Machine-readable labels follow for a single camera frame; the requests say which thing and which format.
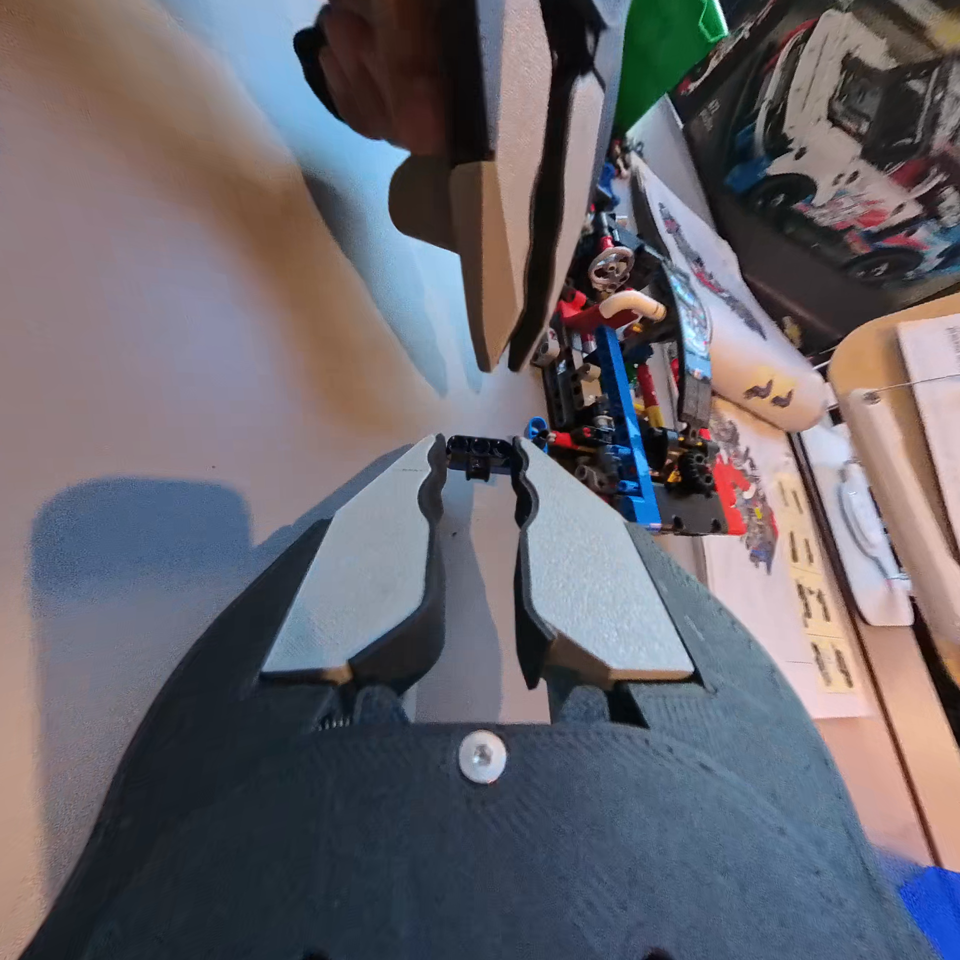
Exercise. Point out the toy car set box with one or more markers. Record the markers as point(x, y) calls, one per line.
point(825, 150)

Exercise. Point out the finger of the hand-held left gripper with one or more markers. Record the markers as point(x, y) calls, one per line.
point(502, 225)
point(581, 150)

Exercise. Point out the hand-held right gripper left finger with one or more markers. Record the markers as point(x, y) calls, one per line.
point(360, 592)

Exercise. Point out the blue plastic bin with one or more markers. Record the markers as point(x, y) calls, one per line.
point(934, 915)

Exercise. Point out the open building instruction booklet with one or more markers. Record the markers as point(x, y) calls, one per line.
point(757, 622)

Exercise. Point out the partly built toy car chassis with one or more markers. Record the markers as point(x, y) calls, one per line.
point(622, 420)

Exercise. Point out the green plastic bin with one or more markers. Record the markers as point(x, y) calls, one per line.
point(660, 52)

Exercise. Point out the person's left hand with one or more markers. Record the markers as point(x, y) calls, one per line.
point(390, 75)

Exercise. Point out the small black toy connector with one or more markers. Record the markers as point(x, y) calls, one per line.
point(480, 448)

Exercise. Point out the printed instruction sheet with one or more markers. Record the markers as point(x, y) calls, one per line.
point(934, 420)

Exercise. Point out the white stand base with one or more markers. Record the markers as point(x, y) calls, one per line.
point(862, 540)

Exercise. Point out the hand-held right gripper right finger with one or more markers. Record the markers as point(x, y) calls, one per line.
point(600, 600)

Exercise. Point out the wooden document stand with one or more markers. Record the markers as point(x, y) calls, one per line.
point(862, 352)

